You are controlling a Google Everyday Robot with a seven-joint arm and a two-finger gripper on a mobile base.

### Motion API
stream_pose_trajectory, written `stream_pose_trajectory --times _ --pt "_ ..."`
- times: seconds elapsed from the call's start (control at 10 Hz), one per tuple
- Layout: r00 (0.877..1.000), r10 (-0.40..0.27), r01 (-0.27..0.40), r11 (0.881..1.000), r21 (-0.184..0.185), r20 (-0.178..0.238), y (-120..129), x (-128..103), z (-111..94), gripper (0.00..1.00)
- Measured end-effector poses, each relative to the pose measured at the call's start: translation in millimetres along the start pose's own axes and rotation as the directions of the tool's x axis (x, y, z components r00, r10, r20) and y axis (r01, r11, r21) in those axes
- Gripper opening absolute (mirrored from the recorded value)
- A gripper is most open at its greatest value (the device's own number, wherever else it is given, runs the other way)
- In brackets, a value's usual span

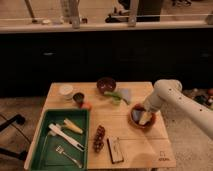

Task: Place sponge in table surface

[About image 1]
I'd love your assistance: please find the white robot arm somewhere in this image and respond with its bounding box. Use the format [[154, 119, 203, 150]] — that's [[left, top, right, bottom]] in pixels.
[[142, 79, 213, 140]]

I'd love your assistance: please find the corn cob toy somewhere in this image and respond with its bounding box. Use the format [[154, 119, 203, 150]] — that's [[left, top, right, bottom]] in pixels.
[[64, 119, 83, 134]]

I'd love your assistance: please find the white cup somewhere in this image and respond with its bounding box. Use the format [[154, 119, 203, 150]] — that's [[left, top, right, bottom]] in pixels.
[[59, 85, 73, 100]]

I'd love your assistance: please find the black chair base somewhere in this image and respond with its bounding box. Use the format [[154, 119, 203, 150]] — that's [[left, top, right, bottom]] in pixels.
[[0, 114, 29, 161]]

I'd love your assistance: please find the grey blue cloth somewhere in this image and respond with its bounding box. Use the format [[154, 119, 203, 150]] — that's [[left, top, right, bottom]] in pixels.
[[118, 88, 131, 105]]

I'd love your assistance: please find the dark red bowl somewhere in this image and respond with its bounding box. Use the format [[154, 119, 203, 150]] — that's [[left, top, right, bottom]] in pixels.
[[96, 77, 116, 94]]

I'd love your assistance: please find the silver fork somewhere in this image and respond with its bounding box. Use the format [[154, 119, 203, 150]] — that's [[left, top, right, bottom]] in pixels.
[[55, 146, 83, 168]]

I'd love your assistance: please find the green vegetable toy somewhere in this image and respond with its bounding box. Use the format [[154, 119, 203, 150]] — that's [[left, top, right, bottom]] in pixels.
[[104, 91, 130, 105]]

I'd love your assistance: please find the blue sponge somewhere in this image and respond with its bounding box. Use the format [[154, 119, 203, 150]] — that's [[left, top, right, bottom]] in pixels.
[[132, 109, 143, 123]]

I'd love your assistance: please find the brown grape bunch toy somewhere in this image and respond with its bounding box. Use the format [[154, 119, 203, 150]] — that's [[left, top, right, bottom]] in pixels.
[[93, 125, 105, 153]]

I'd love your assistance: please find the green plastic tray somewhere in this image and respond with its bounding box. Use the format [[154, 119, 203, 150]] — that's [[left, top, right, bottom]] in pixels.
[[29, 109, 89, 171]]

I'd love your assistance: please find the small dark cup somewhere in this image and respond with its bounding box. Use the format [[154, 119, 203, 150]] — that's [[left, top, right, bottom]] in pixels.
[[73, 92, 84, 104]]

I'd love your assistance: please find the orange fruit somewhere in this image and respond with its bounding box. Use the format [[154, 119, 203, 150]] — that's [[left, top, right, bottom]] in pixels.
[[81, 102, 92, 111]]

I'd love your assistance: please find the orange clay bowl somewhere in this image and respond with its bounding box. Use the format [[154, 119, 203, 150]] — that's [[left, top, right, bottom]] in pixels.
[[128, 104, 156, 130]]

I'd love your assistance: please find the dark rectangular block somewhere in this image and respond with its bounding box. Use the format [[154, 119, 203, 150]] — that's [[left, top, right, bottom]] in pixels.
[[107, 137, 124, 164]]

